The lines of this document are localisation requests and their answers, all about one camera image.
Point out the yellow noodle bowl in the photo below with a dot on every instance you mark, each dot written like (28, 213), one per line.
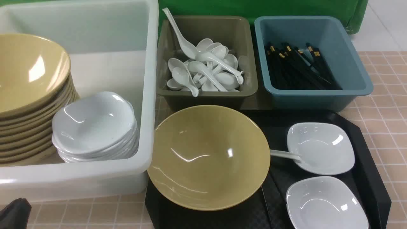
(209, 158)

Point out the white soup spoon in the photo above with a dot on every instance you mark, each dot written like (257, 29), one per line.
(283, 154)

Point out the white square dish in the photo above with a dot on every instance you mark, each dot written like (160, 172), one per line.
(324, 202)
(324, 149)

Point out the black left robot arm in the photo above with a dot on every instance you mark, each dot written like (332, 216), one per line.
(16, 214)

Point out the pile of white spoons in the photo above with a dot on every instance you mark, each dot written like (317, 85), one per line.
(209, 76)

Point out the upright white spoon in bin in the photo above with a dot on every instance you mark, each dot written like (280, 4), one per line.
(188, 48)

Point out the olive plastic spoon bin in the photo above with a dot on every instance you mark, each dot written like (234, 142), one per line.
(233, 32)

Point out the pile of black chopsticks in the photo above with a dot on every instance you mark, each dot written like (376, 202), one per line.
(292, 68)

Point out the stack of white dishes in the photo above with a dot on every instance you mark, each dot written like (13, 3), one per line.
(100, 127)

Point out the blue plastic chopstick bin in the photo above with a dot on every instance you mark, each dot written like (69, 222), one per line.
(328, 35)

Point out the black plastic serving tray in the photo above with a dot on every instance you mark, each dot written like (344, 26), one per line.
(267, 208)

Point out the large white plastic tub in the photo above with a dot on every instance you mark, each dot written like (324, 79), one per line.
(112, 45)

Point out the stack of yellow bowls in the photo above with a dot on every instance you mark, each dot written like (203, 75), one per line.
(36, 82)

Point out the green backdrop cloth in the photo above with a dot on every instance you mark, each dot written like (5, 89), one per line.
(254, 8)

